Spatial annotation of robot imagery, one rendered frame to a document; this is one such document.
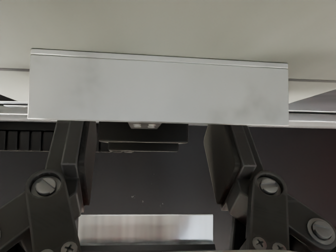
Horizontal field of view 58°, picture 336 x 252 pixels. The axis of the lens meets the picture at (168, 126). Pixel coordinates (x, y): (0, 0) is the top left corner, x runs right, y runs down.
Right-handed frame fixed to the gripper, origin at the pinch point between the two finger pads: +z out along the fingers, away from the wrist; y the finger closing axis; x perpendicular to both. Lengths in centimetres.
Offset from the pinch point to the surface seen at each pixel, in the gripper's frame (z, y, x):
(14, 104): 9.6, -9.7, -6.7
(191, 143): 39, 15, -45
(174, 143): 18.5, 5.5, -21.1
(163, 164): 35, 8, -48
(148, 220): 2.3, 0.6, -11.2
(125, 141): 18.2, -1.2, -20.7
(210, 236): 1.2, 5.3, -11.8
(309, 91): 3.0, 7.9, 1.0
